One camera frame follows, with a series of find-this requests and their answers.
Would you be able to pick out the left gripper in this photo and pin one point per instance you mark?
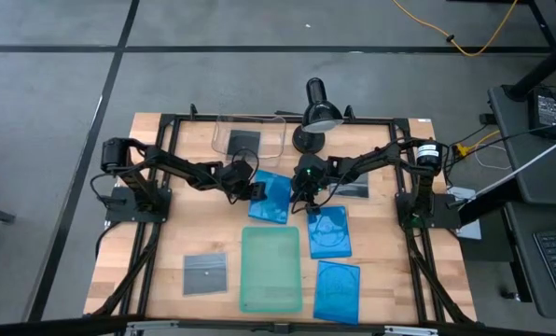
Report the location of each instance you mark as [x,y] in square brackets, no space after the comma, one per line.
[238,179]

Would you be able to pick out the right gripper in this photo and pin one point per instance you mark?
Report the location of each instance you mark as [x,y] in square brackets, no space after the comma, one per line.
[310,177]

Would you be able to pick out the blue disc case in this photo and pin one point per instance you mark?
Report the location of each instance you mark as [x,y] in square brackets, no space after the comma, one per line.
[329,238]
[336,294]
[275,200]

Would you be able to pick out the clear black jewel case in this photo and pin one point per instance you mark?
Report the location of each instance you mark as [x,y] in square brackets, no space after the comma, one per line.
[356,190]
[244,139]
[205,275]

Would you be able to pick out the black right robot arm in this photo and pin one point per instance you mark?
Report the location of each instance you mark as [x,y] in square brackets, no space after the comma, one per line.
[380,156]

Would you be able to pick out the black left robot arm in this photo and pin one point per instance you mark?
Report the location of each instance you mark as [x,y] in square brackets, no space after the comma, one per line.
[175,165]

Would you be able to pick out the clear plastic bin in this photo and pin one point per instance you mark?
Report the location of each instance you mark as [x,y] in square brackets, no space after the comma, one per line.
[272,140]

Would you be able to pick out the green translucent tray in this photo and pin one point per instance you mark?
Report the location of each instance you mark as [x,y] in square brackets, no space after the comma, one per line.
[271,270]

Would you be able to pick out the black desk lamp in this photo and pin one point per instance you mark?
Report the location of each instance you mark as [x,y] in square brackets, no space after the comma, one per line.
[319,112]

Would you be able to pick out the yellow plug connector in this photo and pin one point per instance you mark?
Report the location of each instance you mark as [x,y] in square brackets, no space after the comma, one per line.
[461,149]

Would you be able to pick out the white box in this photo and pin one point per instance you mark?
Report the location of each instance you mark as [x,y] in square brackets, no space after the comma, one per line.
[471,231]

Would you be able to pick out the dark grey side desk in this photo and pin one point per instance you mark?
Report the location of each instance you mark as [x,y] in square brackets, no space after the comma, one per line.
[539,179]

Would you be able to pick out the black crossbar with silver brackets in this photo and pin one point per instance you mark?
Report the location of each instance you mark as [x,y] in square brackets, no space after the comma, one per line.
[49,326]

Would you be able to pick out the black power adapter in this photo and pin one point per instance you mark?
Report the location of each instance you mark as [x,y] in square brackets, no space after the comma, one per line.
[545,112]

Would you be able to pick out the black desk leg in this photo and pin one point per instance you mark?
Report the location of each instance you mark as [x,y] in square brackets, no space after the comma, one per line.
[539,70]

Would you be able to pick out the black aluminium table frame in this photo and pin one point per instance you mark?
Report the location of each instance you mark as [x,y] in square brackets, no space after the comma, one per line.
[189,118]

